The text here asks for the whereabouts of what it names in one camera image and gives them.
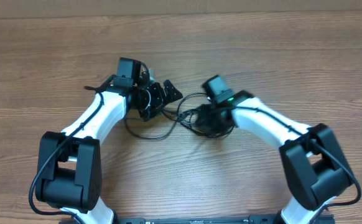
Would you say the black USB-A cable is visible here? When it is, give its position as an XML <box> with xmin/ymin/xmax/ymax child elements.
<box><xmin>162</xmin><ymin>92</ymin><xmax>234</xmax><ymax>139</ymax></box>

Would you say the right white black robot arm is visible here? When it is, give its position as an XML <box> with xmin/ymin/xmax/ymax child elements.
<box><xmin>195</xmin><ymin>91</ymin><xmax>362</xmax><ymax>223</ymax></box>

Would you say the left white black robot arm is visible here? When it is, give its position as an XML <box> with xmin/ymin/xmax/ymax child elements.
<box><xmin>29</xmin><ymin>80</ymin><xmax>182</xmax><ymax>223</ymax></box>

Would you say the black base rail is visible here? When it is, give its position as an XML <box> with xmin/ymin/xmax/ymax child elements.
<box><xmin>59</xmin><ymin>213</ymin><xmax>281</xmax><ymax>224</ymax></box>

